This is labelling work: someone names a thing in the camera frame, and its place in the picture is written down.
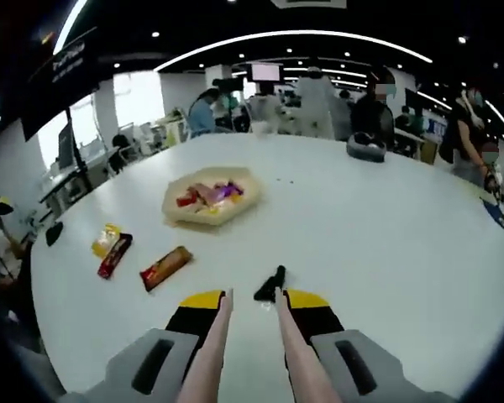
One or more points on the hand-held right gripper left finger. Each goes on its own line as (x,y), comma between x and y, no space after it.
(185,321)

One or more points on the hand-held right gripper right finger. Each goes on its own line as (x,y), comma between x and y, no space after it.
(323,321)

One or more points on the beige food tongs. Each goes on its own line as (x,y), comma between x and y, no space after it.
(212,348)

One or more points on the brown red food bar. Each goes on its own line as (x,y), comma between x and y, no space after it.
(166,268)

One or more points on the dark red food bar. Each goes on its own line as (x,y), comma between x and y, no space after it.
(114,257)

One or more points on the beige hexagonal container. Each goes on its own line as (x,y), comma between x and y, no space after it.
(185,218)

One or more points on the small red food packet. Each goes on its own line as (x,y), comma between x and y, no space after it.
(186,198)

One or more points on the purple food packet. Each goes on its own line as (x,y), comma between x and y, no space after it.
(231,187)

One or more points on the small black object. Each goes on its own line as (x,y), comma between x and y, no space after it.
(269,285)

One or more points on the black computer mouse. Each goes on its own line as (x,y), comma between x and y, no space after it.
(54,233)

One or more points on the grey VR headset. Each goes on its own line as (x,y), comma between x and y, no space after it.
(363,151)

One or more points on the white office desk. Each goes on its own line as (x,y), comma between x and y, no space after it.
(67,180)

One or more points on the white low cabinet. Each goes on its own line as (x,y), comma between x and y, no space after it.
(176,130)

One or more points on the yellow and blue cloth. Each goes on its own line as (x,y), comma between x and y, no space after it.
(496,214)

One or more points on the black banner stand pole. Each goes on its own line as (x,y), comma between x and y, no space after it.
(76,142)

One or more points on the dark computer monitor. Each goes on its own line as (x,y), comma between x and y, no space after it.
(66,144)

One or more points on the bright display screen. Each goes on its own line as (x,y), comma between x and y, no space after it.
(265,72)

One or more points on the black display banner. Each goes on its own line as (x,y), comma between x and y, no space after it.
(63,84)

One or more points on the long ceiling light strip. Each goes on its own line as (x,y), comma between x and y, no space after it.
(69,26)
(294,32)

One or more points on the ceiling air conditioner vent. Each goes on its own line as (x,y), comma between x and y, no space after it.
(308,3)

